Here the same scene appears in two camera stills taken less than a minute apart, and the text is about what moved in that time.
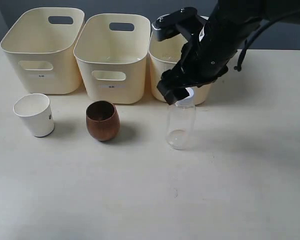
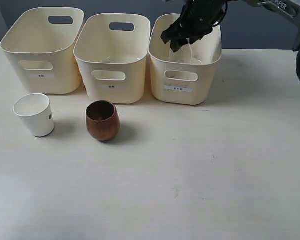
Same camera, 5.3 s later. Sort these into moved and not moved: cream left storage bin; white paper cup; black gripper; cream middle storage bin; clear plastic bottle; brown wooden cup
Moved: black gripper; clear plastic bottle
Not moved: cream middle storage bin; cream left storage bin; brown wooden cup; white paper cup
